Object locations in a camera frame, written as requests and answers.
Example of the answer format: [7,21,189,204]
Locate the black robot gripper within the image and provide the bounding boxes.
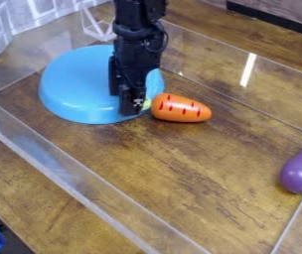
[106,35,165,117]

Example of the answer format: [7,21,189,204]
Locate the orange toy carrot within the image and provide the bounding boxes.
[141,92,212,123]

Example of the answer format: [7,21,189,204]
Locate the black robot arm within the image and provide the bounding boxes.
[108,0,168,116]

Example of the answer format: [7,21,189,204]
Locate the blue upturned bowl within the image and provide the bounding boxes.
[38,45,165,125]

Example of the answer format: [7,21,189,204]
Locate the white curtain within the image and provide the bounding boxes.
[0,0,108,54]

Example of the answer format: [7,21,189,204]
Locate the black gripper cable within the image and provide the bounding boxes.
[145,20,169,54]

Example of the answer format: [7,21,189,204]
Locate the clear acrylic enclosure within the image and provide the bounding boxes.
[0,0,302,254]

